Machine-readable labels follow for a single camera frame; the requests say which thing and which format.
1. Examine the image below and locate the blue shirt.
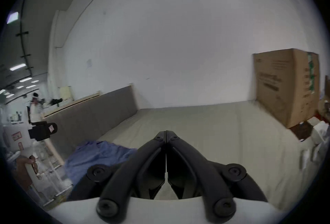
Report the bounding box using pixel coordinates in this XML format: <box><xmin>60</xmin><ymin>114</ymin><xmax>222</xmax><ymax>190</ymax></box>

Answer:
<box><xmin>64</xmin><ymin>140</ymin><xmax>139</xmax><ymax>188</ymax></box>

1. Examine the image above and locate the person's left hand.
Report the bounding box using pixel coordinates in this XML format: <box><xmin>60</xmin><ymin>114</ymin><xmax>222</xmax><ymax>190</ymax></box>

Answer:
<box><xmin>10</xmin><ymin>154</ymin><xmax>39</xmax><ymax>191</ymax></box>

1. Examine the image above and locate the large brown cardboard carton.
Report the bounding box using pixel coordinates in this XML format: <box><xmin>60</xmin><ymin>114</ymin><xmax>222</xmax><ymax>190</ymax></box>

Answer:
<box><xmin>253</xmin><ymin>48</ymin><xmax>320</xmax><ymax>129</ymax></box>

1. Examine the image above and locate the grey padded headboard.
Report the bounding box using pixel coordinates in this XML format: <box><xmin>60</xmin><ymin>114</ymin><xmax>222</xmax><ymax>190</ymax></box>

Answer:
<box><xmin>42</xmin><ymin>85</ymin><xmax>140</xmax><ymax>164</ymax></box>

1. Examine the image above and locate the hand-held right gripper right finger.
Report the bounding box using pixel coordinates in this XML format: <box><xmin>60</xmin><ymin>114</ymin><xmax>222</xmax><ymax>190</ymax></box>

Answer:
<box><xmin>167</xmin><ymin>130</ymin><xmax>268</xmax><ymax>221</ymax></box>

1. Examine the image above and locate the bed with beige sheet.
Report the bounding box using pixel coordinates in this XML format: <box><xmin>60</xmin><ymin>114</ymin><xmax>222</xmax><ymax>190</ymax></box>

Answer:
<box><xmin>64</xmin><ymin>100</ymin><xmax>318</xmax><ymax>214</ymax></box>

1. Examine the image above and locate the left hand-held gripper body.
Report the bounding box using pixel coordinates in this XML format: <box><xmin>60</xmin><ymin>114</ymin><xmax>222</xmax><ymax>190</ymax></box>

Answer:
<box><xmin>2</xmin><ymin>106</ymin><xmax>58</xmax><ymax>181</ymax></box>

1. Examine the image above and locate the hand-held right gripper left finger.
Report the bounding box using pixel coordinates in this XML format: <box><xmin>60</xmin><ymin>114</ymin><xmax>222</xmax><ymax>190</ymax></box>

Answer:
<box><xmin>68</xmin><ymin>130</ymin><xmax>167</xmax><ymax>220</ymax></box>

